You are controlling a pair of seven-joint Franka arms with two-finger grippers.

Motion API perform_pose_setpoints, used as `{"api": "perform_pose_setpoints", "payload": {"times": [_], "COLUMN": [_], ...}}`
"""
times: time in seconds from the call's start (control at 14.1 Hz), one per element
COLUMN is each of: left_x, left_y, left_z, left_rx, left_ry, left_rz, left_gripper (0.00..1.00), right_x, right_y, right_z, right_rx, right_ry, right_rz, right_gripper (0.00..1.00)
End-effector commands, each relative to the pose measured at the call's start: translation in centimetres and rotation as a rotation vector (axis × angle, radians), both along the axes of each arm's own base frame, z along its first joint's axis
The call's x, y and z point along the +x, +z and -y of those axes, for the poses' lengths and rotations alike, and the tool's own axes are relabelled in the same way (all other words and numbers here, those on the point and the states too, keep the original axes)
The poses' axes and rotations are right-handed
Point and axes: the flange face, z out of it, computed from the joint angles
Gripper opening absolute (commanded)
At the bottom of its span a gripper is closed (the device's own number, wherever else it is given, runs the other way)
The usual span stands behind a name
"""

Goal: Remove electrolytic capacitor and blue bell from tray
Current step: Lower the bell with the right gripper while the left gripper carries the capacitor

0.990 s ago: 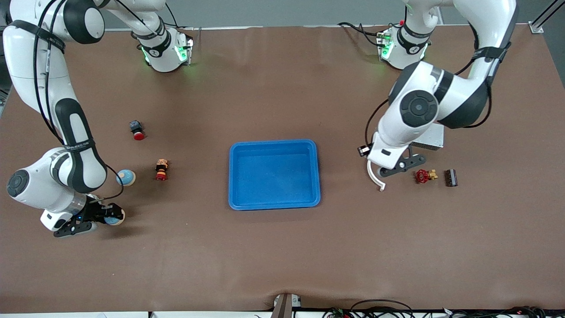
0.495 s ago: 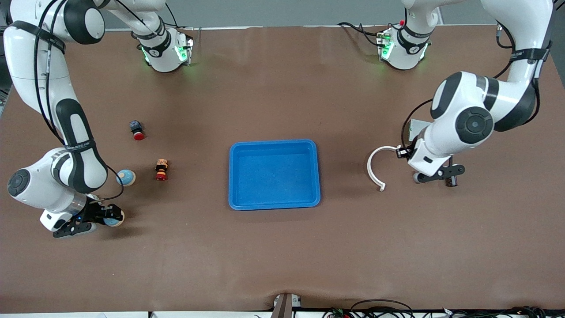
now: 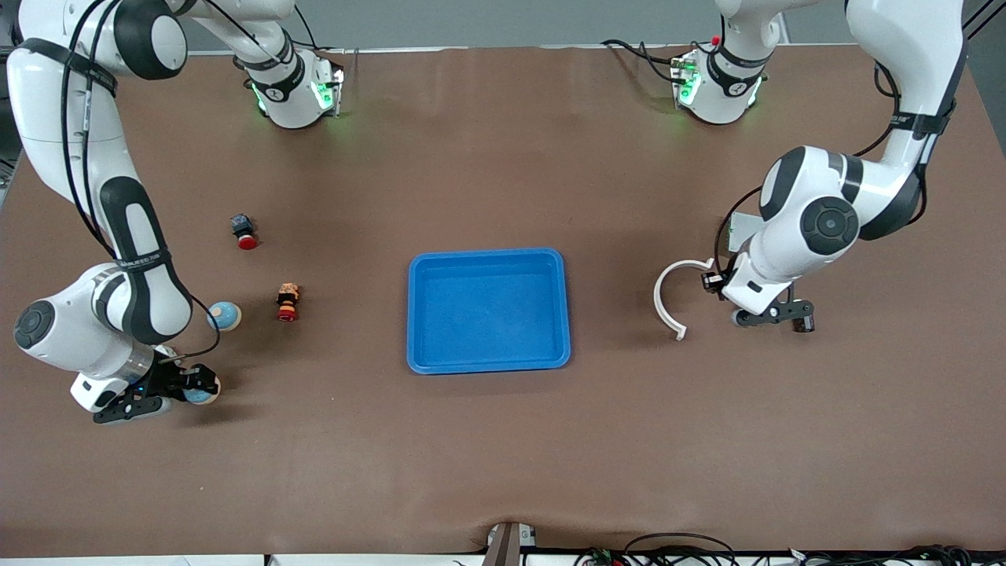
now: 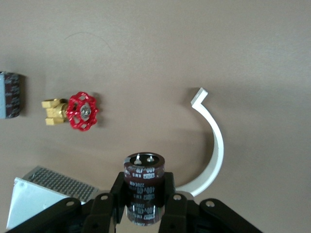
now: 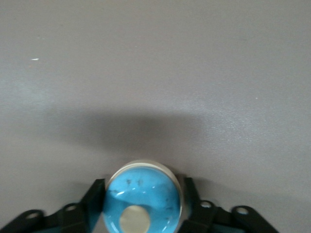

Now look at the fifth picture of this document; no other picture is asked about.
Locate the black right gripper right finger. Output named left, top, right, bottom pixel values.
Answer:
left=181, top=177, right=280, bottom=233

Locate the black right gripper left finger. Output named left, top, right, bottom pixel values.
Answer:
left=0, top=178, right=106, bottom=233

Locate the light blue call bell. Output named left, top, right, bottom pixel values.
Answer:
left=103, top=159, right=191, bottom=233

